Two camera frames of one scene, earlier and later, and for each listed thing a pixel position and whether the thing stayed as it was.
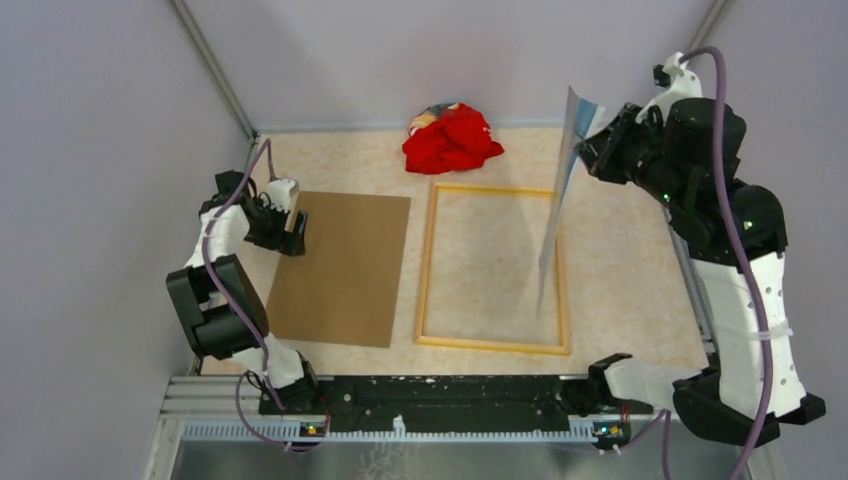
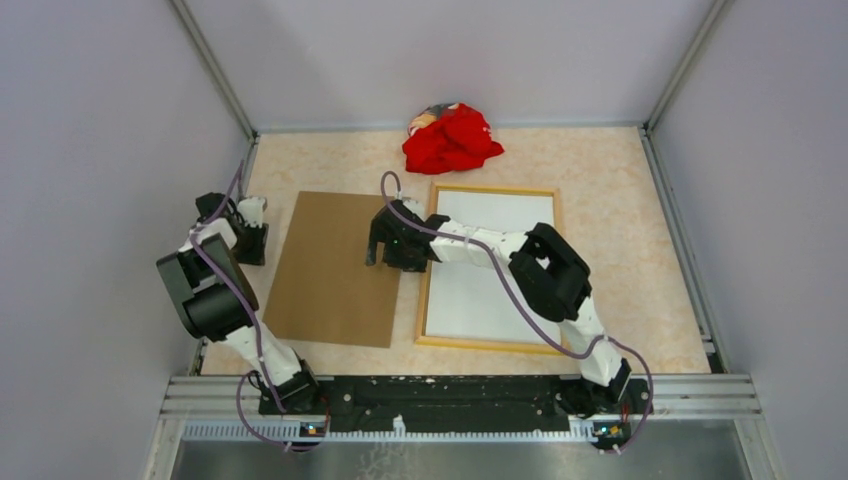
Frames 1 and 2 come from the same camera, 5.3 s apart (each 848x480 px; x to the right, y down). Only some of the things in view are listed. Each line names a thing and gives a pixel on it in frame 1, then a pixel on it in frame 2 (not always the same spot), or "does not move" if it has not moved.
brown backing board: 343,289 does not move
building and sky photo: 581,118 → 471,301
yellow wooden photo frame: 565,347 does not move
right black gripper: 596,150 → 379,236
